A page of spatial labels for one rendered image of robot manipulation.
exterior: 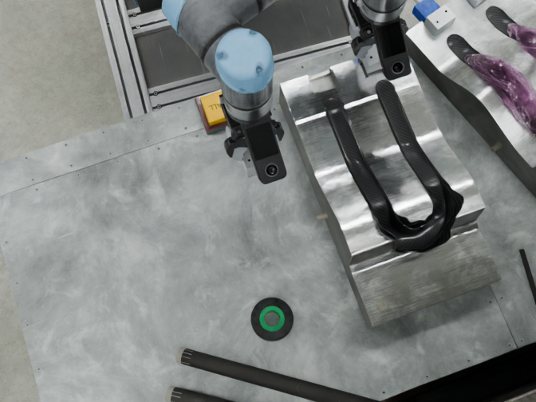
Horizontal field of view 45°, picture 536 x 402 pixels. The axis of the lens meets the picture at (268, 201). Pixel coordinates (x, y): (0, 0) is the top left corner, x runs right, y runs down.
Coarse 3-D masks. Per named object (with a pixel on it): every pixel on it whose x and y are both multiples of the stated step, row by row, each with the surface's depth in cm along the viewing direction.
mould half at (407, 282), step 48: (288, 96) 128; (336, 96) 128; (336, 144) 126; (384, 144) 126; (432, 144) 126; (336, 192) 122; (336, 240) 127; (384, 240) 117; (480, 240) 124; (384, 288) 122; (432, 288) 122
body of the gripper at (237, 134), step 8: (224, 104) 106; (224, 112) 109; (232, 120) 106; (240, 120) 99; (256, 120) 99; (272, 120) 107; (232, 128) 107; (240, 128) 105; (232, 136) 106; (240, 136) 106; (240, 144) 108
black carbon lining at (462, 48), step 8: (488, 8) 137; (496, 8) 137; (488, 16) 137; (496, 16) 137; (504, 16) 137; (496, 24) 137; (504, 24) 137; (504, 32) 136; (448, 40) 136; (456, 40) 136; (464, 40) 135; (456, 48) 135; (464, 48) 135; (472, 48) 135; (456, 56) 134; (464, 56) 135
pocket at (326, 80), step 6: (324, 72) 131; (330, 72) 131; (312, 78) 131; (318, 78) 132; (324, 78) 132; (330, 78) 132; (336, 78) 130; (312, 84) 132; (318, 84) 132; (324, 84) 132; (330, 84) 132; (336, 84) 131; (318, 90) 132; (324, 90) 132
